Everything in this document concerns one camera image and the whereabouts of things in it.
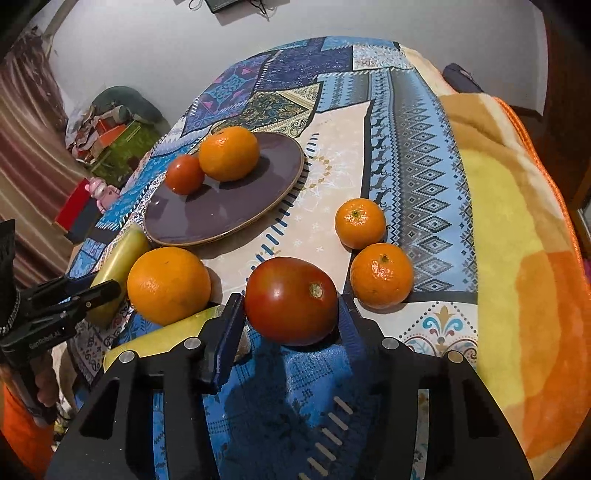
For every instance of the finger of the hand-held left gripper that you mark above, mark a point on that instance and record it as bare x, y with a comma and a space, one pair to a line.
51, 288
99, 295

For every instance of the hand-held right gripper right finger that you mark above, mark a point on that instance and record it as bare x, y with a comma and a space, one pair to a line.
352, 332

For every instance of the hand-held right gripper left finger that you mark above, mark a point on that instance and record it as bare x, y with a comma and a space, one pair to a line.
230, 334

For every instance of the large red tomato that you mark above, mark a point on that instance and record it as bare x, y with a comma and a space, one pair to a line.
291, 302

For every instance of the person's left hand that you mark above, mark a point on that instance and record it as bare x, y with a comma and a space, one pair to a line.
46, 385

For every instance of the yellow-green banana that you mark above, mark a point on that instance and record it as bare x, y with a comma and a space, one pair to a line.
123, 258
171, 336

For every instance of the small mandarin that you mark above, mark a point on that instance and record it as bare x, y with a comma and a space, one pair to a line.
381, 276
360, 224

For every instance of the large orange with dimpled skin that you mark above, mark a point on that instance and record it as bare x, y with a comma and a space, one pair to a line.
168, 286

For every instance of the dark blue box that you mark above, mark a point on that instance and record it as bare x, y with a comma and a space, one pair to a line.
85, 226

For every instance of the red box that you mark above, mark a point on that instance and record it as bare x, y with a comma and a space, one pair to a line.
74, 203

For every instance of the pink toy figure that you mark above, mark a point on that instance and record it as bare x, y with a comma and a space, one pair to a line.
104, 194

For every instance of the purple round plate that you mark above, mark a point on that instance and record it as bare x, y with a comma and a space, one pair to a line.
231, 210

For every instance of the brown striped curtain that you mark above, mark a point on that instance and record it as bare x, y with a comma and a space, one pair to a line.
27, 152

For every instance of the small red tomato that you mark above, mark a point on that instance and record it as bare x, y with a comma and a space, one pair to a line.
184, 175

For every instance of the green patterned bag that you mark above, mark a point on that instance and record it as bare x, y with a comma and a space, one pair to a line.
127, 150

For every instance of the large orange with smooth skin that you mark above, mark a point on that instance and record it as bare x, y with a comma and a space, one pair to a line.
228, 153

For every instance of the blue patchwork printed tablecloth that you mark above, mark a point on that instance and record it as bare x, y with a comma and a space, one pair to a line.
415, 161

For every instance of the orange and yellow fleece blanket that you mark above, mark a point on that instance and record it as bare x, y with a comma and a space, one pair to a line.
508, 230

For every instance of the grey-green cushion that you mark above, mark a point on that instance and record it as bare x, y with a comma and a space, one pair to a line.
131, 101

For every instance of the dark blue pillow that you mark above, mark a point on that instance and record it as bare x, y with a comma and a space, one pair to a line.
461, 78

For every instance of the dark device on wall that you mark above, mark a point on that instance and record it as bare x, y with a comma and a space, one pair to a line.
222, 4

